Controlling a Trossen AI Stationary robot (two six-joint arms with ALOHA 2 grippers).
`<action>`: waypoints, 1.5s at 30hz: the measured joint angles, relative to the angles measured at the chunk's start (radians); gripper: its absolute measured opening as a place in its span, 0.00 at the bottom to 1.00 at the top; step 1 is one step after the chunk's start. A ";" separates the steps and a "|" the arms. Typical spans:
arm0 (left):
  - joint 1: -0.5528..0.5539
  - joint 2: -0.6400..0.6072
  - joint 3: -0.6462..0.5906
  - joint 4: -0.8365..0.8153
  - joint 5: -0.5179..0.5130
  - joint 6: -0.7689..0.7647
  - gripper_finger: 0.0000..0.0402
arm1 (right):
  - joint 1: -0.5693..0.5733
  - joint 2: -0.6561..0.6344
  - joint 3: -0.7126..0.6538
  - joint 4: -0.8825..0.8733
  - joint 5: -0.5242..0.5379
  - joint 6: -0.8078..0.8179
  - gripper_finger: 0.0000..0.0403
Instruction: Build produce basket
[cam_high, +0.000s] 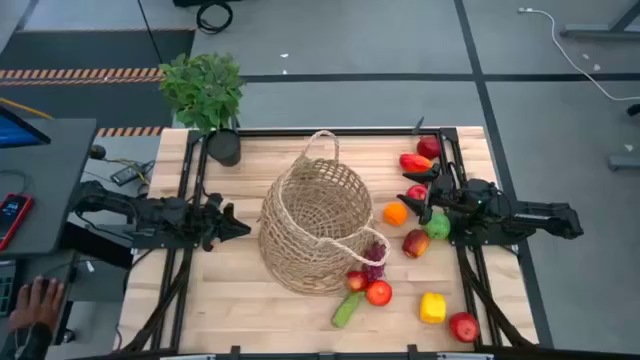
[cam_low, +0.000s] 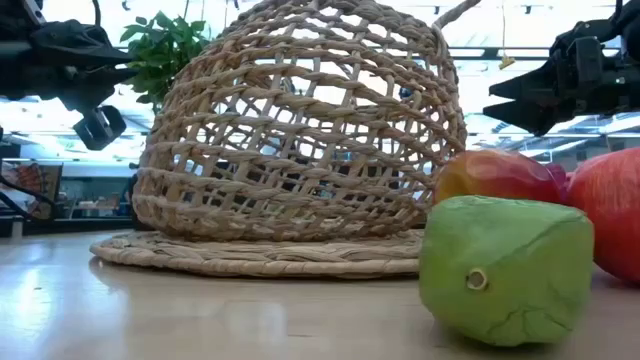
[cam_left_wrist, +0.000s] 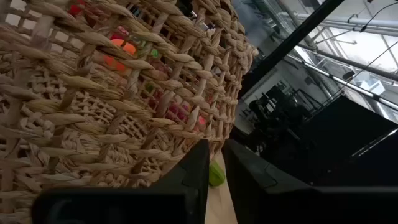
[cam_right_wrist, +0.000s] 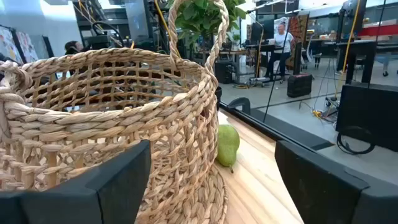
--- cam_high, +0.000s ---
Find red smartphone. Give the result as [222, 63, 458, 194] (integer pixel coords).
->
[0, 192, 36, 252]

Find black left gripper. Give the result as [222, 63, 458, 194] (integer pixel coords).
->
[196, 192, 253, 253]

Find black equipment box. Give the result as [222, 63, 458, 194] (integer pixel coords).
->
[62, 222, 135, 270]

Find large red round fruit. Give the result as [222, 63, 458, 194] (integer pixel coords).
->
[448, 311, 481, 344]

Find black keyboard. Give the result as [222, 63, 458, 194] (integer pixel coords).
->
[0, 259, 19, 319]

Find woven seagrass basket with handles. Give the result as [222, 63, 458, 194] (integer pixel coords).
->
[257, 129, 392, 297]

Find red orange mango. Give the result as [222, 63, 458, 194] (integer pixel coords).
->
[398, 152, 434, 174]

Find green apple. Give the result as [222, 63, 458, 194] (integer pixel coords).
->
[424, 213, 452, 241]

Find black coiled cable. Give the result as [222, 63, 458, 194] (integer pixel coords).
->
[194, 0, 235, 36]

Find yellow cable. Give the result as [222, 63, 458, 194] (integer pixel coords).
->
[0, 96, 55, 121]

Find grey furniture foot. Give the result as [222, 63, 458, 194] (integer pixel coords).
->
[607, 154, 640, 173]

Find orange black hazard tape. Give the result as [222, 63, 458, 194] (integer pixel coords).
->
[0, 67, 167, 87]
[95, 125, 165, 139]

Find white cable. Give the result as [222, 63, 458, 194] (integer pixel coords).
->
[517, 6, 640, 103]

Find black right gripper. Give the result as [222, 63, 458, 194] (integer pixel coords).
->
[396, 163, 461, 227]

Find dark grey desk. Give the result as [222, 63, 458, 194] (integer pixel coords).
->
[0, 117, 99, 360]

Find person's forearm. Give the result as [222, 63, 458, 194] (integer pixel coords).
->
[0, 321, 54, 360]

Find red yellow apple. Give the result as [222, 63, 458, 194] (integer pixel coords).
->
[346, 270, 370, 293]

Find orange fruit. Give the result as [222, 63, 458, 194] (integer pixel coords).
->
[382, 201, 410, 227]

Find purple grape bunch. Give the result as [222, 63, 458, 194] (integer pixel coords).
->
[360, 241, 389, 284]

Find grey furniture leg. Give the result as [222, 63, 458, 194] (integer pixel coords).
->
[558, 0, 640, 41]

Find yellow bell pepper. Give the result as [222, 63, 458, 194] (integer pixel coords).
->
[419, 291, 448, 325]

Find deep red apple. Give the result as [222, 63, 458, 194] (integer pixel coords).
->
[416, 135, 442, 161]

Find person's hand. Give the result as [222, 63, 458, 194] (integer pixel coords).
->
[8, 275, 66, 334]

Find black floor mat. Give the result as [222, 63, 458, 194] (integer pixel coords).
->
[0, 28, 197, 129]

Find green cucumber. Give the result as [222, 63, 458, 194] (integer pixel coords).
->
[330, 291, 367, 330]

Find computer monitor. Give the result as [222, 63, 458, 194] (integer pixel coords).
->
[0, 103, 52, 150]

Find green plant in black pot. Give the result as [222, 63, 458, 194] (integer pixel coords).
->
[158, 52, 247, 168]

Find black aluminium table frame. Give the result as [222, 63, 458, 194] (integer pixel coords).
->
[117, 126, 540, 360]

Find black power adapter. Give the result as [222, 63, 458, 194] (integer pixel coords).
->
[109, 162, 154, 187]

